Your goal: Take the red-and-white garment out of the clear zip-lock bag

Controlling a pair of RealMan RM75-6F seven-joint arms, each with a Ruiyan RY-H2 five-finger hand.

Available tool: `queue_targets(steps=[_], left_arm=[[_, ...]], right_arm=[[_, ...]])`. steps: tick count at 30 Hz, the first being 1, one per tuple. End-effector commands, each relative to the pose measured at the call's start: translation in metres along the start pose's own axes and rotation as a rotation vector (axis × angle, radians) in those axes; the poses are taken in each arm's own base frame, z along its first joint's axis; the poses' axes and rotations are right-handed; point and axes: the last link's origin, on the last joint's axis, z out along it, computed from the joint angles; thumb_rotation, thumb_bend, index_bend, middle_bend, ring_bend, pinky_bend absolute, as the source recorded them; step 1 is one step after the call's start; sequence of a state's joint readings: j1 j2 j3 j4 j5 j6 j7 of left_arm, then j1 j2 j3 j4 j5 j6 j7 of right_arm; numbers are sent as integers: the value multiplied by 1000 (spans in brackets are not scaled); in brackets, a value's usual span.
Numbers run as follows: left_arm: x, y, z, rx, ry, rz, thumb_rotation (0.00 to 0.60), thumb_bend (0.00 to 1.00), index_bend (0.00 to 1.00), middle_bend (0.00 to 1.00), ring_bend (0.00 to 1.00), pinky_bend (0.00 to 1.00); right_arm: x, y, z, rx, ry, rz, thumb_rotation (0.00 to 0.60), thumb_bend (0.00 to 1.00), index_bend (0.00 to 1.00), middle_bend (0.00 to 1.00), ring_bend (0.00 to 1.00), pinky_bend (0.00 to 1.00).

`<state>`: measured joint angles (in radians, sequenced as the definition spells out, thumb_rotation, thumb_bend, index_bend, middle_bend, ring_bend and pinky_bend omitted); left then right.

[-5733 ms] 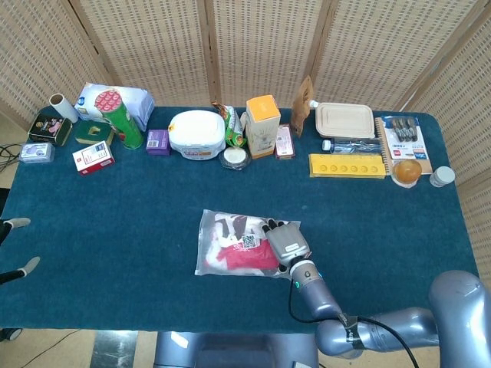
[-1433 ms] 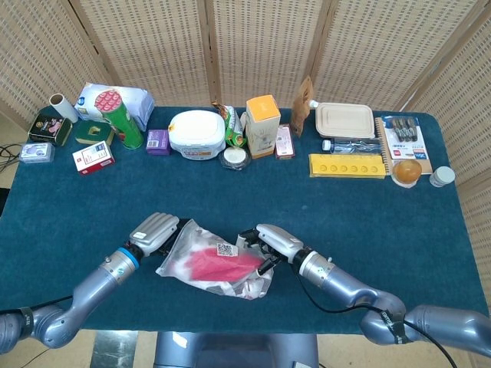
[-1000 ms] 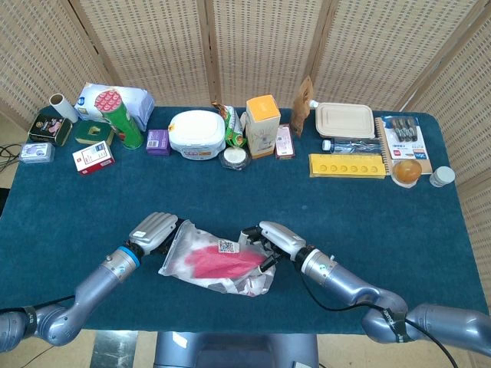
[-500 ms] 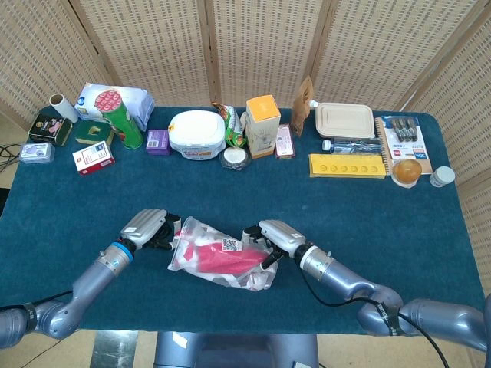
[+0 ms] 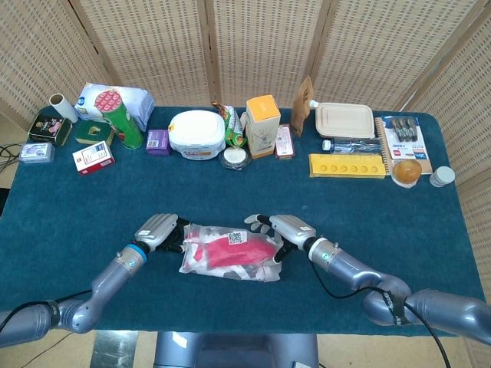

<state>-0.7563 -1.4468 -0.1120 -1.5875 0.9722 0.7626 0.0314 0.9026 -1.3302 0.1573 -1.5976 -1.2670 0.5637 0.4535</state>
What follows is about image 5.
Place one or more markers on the brown spout pouch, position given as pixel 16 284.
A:
pixel 301 107

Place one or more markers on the white wet wipes tub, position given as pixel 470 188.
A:
pixel 195 130

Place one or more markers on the green snack packet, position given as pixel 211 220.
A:
pixel 234 126

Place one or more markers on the blue carpet table cover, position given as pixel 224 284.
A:
pixel 153 191

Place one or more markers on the orange cream diffuser box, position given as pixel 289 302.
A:
pixel 262 130

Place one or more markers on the red white patterned garment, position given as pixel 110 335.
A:
pixel 238 253

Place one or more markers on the dark green square tin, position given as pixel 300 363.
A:
pixel 86 134

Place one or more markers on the shiny metal floor plate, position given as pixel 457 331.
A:
pixel 115 350

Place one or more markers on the orange jelly cup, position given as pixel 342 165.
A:
pixel 407 171

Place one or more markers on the red white carton box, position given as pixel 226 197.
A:
pixel 94 157

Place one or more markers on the clear water bottle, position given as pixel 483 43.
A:
pixel 353 145

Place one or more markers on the small dark bowl white lid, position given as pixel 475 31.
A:
pixel 234 155

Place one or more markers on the purple small box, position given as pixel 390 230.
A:
pixel 157 142

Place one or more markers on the grey robot torso base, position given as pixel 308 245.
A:
pixel 230 349

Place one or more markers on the pink small box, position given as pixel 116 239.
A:
pixel 285 142

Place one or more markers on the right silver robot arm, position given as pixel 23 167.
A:
pixel 353 268

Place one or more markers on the frosted plastic zip bag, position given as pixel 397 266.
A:
pixel 268 274

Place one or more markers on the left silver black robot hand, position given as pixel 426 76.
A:
pixel 157 228

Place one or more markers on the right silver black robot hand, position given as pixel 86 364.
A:
pixel 291 228

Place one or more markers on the binder clips blister pack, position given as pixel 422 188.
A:
pixel 406 145

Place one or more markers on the white paper roll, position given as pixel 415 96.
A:
pixel 63 107

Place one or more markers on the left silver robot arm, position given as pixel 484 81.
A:
pixel 107 276

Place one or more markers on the woven folding screen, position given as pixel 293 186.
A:
pixel 268 46

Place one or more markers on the yellow dimpled tray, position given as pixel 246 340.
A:
pixel 345 166

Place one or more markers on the white blue tissue pack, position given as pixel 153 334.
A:
pixel 134 103

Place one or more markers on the kraft spiral notebook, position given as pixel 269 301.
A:
pixel 425 165

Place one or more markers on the green chips can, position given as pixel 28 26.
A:
pixel 126 126

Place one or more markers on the beige lidded food container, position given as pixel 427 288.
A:
pixel 345 119

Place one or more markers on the small white jar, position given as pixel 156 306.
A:
pixel 442 175

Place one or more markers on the clear plastic pack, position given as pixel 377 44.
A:
pixel 36 152

